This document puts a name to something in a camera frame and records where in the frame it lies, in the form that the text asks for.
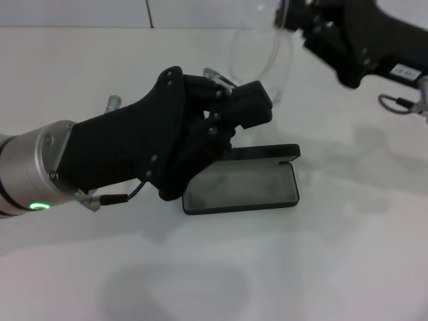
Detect dark right gripper cable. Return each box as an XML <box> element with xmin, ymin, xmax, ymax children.
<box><xmin>377</xmin><ymin>75</ymin><xmax>428</xmax><ymax>122</ymax></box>

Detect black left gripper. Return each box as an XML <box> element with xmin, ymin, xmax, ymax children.
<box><xmin>54</xmin><ymin>66</ymin><xmax>274</xmax><ymax>202</ymax></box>

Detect clear white glasses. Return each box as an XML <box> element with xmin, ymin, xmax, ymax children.
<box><xmin>203</xmin><ymin>0</ymin><xmax>296</xmax><ymax>105</ymax></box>

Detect black glasses case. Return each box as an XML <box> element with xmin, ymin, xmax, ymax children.
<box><xmin>182</xmin><ymin>142</ymin><xmax>301</xmax><ymax>217</ymax></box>

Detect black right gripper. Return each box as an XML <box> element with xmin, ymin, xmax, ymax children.
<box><xmin>274</xmin><ymin>0</ymin><xmax>428</xmax><ymax>90</ymax></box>

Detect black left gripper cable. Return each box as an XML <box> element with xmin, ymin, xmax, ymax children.
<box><xmin>76</xmin><ymin>179</ymin><xmax>148</xmax><ymax>213</ymax></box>

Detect silver metal plug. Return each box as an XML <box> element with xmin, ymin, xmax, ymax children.
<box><xmin>105</xmin><ymin>94</ymin><xmax>122</xmax><ymax>114</ymax></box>

